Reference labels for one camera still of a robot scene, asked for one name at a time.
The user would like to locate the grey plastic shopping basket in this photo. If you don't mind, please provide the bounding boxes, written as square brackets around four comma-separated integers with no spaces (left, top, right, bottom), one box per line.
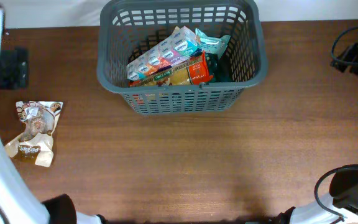
[97,0,269,114]

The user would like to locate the green Nescafe coffee bag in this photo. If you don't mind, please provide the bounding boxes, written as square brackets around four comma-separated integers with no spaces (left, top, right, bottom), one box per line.
[205,53,233,83]

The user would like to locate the light blue snack packet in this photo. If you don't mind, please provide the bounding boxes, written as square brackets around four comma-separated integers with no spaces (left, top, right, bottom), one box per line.
[195,29,231,59]

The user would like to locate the San Remo spaghetti packet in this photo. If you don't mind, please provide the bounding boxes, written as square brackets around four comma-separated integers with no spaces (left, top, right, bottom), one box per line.
[128,51,214,108]

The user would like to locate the white Kleenex tissue multipack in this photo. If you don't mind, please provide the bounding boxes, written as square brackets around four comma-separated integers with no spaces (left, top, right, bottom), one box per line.
[126,26,201,81]

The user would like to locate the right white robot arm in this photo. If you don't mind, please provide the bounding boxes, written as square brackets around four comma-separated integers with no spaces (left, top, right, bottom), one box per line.
[269,43,358,223]

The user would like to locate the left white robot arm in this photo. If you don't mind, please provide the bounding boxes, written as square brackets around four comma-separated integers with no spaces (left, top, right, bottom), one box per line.
[0,5,107,224]

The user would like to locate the brown white cookie bag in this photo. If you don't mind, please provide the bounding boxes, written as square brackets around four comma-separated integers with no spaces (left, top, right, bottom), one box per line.
[4,101,63,167]

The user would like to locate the right black cable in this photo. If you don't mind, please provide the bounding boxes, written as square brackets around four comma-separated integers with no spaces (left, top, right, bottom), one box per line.
[330,26,358,71]

